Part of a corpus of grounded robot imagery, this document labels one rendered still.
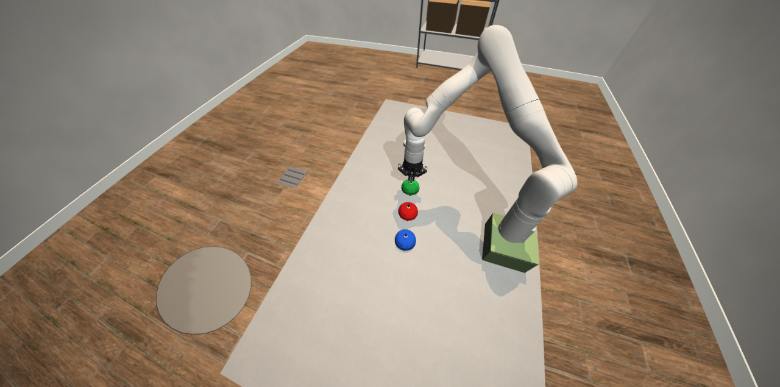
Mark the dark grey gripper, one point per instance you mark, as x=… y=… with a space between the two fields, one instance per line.
x=417 y=168

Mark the green dome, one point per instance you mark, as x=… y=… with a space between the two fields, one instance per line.
x=410 y=188

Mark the blue bell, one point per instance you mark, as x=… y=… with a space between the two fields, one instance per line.
x=405 y=240

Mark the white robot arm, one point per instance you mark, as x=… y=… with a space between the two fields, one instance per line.
x=526 y=117

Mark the red dome bell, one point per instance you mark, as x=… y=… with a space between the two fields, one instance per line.
x=408 y=211

